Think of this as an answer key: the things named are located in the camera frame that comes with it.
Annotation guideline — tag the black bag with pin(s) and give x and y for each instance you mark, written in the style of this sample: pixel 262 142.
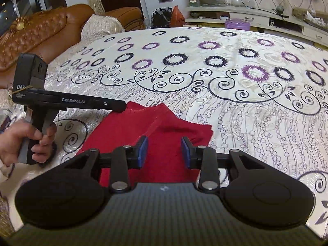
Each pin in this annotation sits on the black bag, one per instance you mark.
pixel 161 18

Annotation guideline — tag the tea tray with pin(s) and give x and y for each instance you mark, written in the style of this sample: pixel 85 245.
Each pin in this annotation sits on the tea tray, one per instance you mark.
pixel 311 18

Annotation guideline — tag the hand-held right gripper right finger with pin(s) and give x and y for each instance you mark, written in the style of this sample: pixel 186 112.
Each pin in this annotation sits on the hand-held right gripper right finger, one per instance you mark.
pixel 185 151

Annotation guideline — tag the cream fluffy pillow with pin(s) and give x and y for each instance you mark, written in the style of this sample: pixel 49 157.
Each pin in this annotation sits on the cream fluffy pillow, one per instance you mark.
pixel 101 27

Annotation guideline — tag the black smartphone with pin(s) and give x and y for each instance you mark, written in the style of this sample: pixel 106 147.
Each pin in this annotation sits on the black smartphone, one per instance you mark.
pixel 5 124

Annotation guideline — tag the orange plastic bag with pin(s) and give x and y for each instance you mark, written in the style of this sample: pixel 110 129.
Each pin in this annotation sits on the orange plastic bag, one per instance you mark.
pixel 177 17

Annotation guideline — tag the red long-sleeve top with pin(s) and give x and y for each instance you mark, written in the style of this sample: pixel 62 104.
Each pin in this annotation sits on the red long-sleeve top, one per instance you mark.
pixel 158 133

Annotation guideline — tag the brown leather sofa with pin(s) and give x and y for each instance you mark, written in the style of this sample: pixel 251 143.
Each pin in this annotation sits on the brown leather sofa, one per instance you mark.
pixel 38 33

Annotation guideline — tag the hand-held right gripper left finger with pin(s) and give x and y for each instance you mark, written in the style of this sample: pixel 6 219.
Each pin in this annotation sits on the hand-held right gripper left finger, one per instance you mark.
pixel 143 151

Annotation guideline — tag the glass jar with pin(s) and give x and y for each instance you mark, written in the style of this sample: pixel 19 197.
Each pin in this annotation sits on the glass jar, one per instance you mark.
pixel 236 2
pixel 248 2

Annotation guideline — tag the white TV cabinet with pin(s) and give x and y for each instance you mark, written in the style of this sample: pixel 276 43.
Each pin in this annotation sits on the white TV cabinet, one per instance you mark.
pixel 256 15

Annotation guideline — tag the printed bedspread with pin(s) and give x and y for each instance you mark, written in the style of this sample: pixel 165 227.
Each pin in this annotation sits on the printed bedspread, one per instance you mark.
pixel 230 102

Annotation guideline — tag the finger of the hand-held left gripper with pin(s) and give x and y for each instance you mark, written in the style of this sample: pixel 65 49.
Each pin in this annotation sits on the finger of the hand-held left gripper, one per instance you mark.
pixel 107 104

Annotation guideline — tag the glass tray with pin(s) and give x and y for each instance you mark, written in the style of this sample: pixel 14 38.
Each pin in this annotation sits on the glass tray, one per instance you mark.
pixel 212 2

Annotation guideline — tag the dark window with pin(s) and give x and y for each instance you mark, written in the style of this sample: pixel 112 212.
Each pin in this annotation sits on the dark window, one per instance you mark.
pixel 15 0

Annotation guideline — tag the purple plastic stool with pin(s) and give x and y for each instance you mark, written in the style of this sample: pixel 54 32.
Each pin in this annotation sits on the purple plastic stool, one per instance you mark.
pixel 237 25

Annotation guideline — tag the person's left hand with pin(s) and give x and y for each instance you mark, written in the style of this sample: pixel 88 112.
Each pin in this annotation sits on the person's left hand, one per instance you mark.
pixel 15 143

